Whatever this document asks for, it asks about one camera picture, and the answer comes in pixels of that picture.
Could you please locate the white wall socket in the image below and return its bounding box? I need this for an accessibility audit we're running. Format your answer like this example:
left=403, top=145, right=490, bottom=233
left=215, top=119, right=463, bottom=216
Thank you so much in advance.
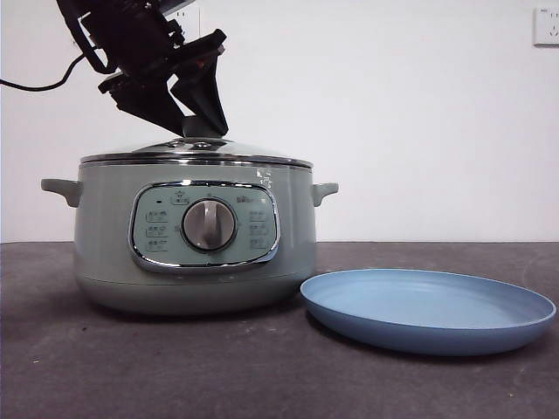
left=172, top=6, right=203, bottom=43
left=532, top=7, right=559, bottom=47

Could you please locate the glass lid with green knob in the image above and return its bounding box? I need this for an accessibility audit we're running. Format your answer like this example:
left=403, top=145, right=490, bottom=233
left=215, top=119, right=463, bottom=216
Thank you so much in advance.
left=79, top=114, right=314, bottom=169

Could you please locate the black cable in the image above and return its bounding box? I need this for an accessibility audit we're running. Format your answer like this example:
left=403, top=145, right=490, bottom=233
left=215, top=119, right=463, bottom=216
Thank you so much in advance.
left=0, top=8, right=108, bottom=93

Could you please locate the pale green electric steamer pot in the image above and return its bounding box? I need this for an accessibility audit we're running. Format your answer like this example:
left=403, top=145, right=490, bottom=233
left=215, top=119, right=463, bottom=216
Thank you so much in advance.
left=40, top=159, right=340, bottom=316

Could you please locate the blue round plate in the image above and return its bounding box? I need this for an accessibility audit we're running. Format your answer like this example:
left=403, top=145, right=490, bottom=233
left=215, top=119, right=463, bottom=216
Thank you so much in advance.
left=299, top=269, right=558, bottom=357

